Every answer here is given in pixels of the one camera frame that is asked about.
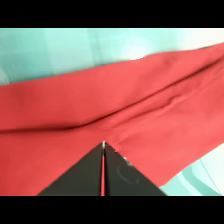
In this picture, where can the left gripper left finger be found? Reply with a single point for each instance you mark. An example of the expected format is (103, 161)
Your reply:
(83, 178)

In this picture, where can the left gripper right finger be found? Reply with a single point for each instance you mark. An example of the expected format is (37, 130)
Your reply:
(128, 178)

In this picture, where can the red garment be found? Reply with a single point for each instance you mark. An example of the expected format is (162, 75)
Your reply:
(100, 100)

